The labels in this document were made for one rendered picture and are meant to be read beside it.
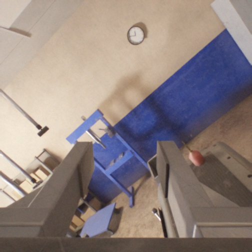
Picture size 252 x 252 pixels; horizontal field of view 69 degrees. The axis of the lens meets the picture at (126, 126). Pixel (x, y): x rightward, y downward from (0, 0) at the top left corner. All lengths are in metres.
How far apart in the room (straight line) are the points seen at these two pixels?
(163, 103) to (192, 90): 0.62
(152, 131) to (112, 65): 1.57
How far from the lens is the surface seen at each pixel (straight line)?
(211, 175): 0.99
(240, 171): 0.93
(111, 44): 3.79
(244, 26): 3.78
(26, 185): 4.70
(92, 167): 0.16
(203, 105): 4.10
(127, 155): 3.58
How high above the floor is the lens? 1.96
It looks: 12 degrees down
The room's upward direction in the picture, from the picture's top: 43 degrees counter-clockwise
